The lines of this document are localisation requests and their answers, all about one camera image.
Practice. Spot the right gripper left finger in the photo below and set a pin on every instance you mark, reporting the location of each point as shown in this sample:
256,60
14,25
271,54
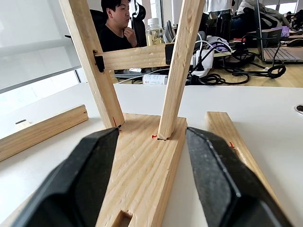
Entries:
71,184

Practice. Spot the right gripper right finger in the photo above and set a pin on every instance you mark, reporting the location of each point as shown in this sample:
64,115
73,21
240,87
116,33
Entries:
225,189

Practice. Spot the wooden seat board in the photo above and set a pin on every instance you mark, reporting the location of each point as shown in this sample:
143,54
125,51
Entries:
146,175

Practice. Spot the wooden leg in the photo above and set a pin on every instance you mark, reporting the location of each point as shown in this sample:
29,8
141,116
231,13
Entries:
92,59
180,71

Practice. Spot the white power strip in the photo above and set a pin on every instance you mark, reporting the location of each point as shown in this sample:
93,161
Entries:
206,62

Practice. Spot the white labelled bottle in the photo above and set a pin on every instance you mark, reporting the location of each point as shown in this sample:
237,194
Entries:
155,79

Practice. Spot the wooden cross bar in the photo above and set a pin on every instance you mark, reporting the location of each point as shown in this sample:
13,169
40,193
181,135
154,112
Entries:
135,58

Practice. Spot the grey laptop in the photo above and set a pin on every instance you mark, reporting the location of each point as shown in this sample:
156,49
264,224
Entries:
279,53

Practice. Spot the person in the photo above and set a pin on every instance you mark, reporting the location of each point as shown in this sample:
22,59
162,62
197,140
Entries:
219,6
247,7
116,28

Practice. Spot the grey office chair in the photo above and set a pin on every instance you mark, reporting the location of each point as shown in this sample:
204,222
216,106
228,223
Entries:
169,32

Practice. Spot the clear plastic bottle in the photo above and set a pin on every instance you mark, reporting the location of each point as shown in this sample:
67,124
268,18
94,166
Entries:
154,34

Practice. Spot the black office chair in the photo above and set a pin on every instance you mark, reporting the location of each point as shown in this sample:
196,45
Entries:
139,26

